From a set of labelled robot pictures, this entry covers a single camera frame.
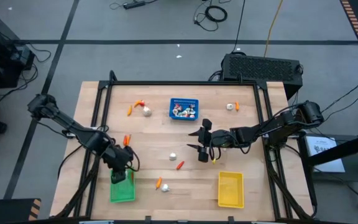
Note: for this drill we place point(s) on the pale green toy sprout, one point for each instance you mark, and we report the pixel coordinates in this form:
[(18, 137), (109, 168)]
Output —
[(187, 110)]

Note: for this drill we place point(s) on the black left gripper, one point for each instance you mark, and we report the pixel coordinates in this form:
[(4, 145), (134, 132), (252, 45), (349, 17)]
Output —
[(120, 158)]

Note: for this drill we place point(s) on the yellow tape tag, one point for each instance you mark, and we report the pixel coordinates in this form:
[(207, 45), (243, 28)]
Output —
[(213, 161)]

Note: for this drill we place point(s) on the green plastic basket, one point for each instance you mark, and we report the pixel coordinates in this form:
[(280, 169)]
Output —
[(123, 193)]

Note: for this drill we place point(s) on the yellow plastic basket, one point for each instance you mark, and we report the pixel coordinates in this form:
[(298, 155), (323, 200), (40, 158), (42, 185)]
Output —
[(230, 189)]

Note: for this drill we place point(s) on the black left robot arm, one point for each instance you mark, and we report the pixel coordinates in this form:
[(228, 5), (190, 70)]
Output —
[(70, 124)]

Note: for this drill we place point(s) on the black power strip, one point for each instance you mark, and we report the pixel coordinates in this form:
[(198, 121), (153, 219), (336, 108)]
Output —
[(134, 5)]

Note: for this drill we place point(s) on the black metal stand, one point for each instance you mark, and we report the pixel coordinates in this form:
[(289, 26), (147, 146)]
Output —
[(343, 149)]

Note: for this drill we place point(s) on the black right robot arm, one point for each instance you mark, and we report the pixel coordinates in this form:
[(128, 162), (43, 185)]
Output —
[(278, 127)]

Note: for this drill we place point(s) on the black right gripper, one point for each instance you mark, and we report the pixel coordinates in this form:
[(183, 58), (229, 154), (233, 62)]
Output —
[(219, 138)]

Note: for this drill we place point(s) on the black power adapter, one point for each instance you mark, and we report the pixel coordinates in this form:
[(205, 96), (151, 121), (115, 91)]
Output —
[(195, 21)]

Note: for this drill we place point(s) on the white paper sheet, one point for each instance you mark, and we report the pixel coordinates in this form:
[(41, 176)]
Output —
[(320, 146)]

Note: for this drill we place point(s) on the blue plastic basket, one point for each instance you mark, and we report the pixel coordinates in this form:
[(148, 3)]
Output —
[(183, 101)]

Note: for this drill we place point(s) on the curved orange toy chili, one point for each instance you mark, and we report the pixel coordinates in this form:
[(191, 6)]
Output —
[(137, 103)]

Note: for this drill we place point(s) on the small red toy pepper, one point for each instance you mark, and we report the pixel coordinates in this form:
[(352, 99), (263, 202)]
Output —
[(142, 104)]

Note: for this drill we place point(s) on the black computer case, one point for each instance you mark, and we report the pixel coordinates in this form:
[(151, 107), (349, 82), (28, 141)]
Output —
[(259, 68)]

